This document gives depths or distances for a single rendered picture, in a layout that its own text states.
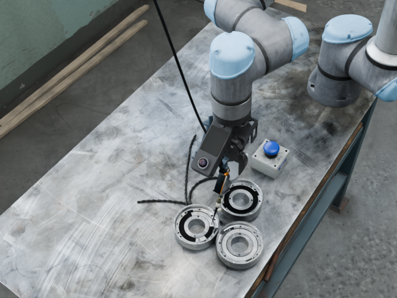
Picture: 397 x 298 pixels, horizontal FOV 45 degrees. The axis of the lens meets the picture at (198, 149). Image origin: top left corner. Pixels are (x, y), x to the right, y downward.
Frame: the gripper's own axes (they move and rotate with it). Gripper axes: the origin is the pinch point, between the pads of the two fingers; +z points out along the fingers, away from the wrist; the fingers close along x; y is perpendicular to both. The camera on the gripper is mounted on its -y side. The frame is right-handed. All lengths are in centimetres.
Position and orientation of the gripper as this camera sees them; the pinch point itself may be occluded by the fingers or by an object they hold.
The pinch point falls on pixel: (225, 177)
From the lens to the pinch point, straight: 105.7
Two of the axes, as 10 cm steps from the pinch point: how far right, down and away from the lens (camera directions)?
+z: 0.4, 6.3, 7.8
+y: 5.4, -6.7, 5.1
